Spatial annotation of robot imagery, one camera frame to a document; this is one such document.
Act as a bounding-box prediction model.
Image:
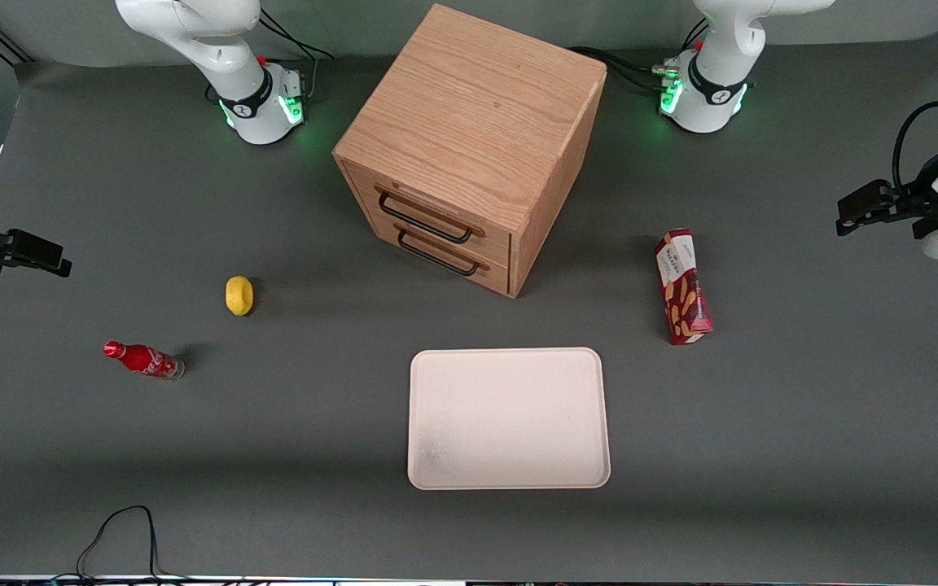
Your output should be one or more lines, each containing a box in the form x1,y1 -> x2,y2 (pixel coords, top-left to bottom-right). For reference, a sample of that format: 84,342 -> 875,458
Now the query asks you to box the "black cable bundle at left arm base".
568,45 -> 682,92

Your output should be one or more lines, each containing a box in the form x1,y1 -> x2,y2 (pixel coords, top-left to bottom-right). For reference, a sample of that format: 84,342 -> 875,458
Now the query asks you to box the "yellow lemon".
226,275 -> 255,317

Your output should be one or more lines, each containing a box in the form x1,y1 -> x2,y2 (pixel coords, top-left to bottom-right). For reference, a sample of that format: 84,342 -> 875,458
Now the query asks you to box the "black cable at right arm base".
257,8 -> 338,103

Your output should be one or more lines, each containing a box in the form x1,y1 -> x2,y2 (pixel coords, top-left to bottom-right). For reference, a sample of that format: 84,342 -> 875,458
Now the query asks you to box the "wooden drawer with short handle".
371,210 -> 512,295

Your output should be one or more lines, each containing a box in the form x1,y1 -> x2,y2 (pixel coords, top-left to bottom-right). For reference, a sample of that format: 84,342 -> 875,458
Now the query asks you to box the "wooden drawer with long handle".
353,167 -> 513,265

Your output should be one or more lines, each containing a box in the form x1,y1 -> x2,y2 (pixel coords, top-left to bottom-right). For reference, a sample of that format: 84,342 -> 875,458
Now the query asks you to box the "red cookie box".
655,229 -> 715,346

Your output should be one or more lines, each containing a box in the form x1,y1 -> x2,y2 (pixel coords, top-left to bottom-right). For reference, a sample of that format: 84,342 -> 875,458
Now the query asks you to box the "long black drawer handle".
376,187 -> 488,245

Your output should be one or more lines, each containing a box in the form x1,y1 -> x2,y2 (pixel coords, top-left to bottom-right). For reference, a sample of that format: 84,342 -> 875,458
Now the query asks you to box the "short black drawer handle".
396,226 -> 492,278

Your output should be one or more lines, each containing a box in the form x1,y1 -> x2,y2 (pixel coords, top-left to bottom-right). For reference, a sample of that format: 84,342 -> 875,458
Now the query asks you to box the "dark grey table mat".
0,31 -> 938,580

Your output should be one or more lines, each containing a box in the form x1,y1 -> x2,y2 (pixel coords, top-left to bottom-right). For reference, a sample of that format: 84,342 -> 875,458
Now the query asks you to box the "wooden drawer cabinet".
332,3 -> 608,300

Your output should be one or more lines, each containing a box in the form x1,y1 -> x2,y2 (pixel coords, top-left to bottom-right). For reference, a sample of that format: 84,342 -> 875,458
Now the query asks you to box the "white rectangular tray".
407,348 -> 611,491

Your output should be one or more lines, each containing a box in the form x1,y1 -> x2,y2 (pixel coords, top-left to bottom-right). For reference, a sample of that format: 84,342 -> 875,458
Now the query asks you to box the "red cola bottle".
103,340 -> 186,382

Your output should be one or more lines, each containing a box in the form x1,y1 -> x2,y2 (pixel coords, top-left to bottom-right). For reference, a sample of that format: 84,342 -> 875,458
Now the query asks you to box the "thin black looped cable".
77,505 -> 164,580

